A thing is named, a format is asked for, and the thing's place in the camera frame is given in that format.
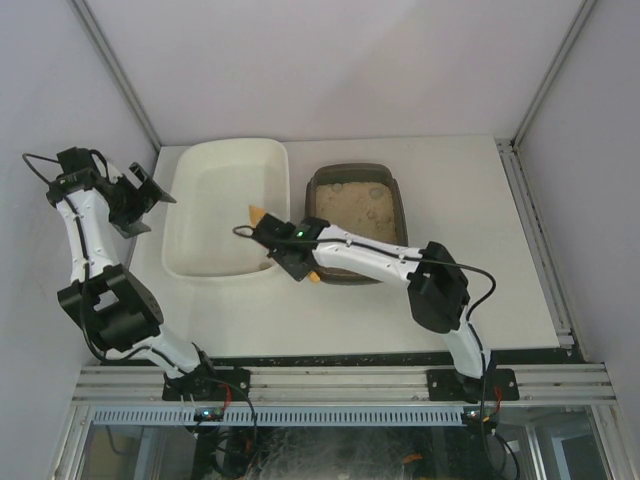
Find yellow litter scoop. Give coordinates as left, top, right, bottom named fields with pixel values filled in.
left=249, top=205, right=320, bottom=283

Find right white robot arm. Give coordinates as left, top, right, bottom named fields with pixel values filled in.
left=232, top=212, right=497, bottom=403

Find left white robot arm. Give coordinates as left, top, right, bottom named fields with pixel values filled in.
left=42, top=147, right=205, bottom=388

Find brown litter box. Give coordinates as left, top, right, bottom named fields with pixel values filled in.
left=302, top=160, right=411, bottom=286

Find white plastic tub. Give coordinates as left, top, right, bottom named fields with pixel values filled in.
left=162, top=138, right=290, bottom=281

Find aluminium front rail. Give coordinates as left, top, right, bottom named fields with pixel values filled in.
left=72, top=364, right=617, bottom=406

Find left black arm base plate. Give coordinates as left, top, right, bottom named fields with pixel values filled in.
left=162, top=368, right=251, bottom=402

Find left aluminium frame post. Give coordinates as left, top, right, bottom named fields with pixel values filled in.
left=68, top=0, right=162, bottom=153

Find aluminium frame post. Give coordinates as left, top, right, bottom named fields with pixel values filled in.
left=68, top=0, right=162, bottom=153
left=510, top=0, right=599, bottom=149

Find grey slotted cable duct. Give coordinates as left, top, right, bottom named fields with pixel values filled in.
left=92, top=406, right=465, bottom=427

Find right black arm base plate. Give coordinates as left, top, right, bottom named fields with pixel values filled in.
left=426, top=368, right=520, bottom=403

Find right aluminium side rail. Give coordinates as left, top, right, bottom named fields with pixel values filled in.
left=495, top=139, right=585, bottom=357

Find right aluminium frame post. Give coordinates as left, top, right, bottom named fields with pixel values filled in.
left=510, top=0, right=599, bottom=149

